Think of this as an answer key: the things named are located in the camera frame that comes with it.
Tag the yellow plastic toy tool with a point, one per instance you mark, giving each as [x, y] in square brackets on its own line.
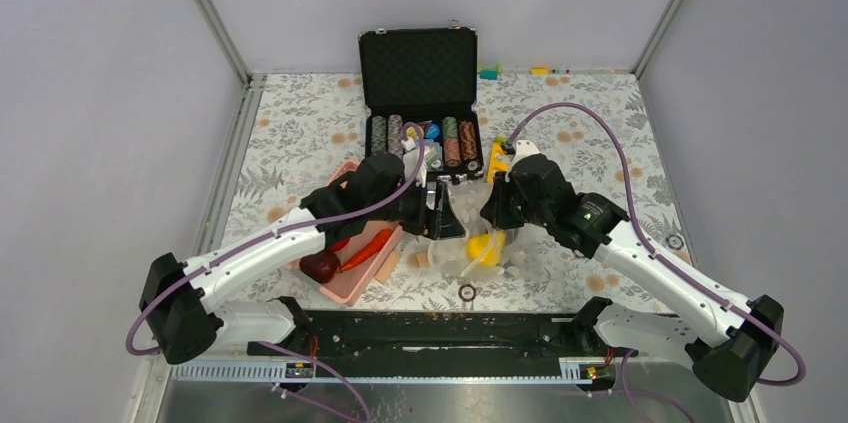
[500, 158]

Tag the yellow lemon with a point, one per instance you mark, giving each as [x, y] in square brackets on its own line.
[486, 249]

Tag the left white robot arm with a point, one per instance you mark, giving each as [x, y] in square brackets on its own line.
[181, 303]

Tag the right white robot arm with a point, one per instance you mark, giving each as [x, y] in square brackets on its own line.
[724, 337]

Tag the black poker chip case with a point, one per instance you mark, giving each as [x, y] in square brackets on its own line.
[426, 76]

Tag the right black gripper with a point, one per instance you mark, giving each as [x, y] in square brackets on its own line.
[494, 211]

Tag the teal block at wall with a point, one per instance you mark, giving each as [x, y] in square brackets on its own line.
[490, 74]

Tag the orange red carrot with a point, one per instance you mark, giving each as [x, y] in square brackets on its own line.
[372, 248]

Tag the dark red apple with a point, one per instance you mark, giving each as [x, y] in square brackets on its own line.
[321, 267]

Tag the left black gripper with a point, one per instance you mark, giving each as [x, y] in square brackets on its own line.
[439, 222]

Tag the long wooden block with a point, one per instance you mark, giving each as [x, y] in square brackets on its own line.
[387, 267]

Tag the clear zip top bag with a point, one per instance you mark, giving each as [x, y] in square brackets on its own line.
[522, 256]

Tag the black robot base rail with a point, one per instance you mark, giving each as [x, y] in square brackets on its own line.
[410, 344]

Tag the poker chip near front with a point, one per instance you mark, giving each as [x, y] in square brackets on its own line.
[467, 292]

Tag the small wooden cube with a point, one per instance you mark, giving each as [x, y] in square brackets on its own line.
[421, 260]

